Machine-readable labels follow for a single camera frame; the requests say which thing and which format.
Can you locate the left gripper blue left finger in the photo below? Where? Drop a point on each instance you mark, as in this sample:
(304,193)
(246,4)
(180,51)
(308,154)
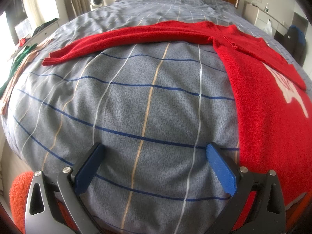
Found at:
(80,176)

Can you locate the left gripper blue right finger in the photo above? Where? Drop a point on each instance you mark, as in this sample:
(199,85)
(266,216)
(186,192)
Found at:
(256,202)

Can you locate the red knit sweater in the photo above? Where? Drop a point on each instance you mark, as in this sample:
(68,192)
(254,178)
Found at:
(274,110)

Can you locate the dark clothes on dresser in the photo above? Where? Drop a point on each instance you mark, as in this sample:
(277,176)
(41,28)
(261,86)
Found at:
(43,26)

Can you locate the pink garment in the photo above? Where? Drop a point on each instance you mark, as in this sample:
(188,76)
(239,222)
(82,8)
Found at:
(5,99)

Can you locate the grey plaid duvet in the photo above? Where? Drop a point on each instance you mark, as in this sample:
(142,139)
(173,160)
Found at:
(154,106)

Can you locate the green garment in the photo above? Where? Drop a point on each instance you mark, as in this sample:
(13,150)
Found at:
(15,65)

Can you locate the black jacket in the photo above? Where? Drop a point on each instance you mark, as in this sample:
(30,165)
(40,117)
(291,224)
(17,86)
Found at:
(298,51)

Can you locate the white window-side dresser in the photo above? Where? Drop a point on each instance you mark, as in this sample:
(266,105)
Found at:
(37,38)

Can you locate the blue garment on jacket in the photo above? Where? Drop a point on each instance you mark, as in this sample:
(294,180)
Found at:
(296,35)

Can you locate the white plastic bag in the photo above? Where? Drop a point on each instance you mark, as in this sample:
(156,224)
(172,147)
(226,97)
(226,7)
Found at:
(268,28)

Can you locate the white drawer cabinet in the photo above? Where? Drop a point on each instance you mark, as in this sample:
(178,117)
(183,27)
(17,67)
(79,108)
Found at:
(259,18)

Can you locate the small bottle on cabinet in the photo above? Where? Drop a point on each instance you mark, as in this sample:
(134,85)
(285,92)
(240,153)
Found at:
(266,9)

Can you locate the white round fan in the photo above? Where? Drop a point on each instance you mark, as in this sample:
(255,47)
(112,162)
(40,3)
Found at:
(95,4)

